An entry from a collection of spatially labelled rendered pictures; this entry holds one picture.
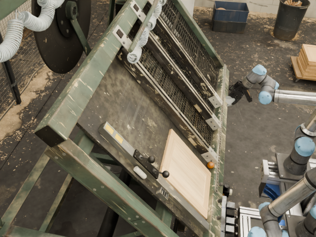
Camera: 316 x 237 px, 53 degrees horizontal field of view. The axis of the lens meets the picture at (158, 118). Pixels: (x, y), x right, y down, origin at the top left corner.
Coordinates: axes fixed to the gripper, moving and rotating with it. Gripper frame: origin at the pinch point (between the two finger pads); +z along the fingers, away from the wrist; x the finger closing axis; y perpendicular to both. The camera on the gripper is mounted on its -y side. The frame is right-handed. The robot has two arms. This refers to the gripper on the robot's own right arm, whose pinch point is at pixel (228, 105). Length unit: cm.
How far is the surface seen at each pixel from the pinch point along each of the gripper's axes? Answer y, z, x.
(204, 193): -9, 38, 49
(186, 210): 7, 31, 72
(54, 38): 119, 11, 16
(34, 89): 154, 227, -147
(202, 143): 2.4, 26.5, 18.1
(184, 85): 28.2, 17.0, -19.9
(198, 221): -4, 35, 72
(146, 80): 60, 4, 17
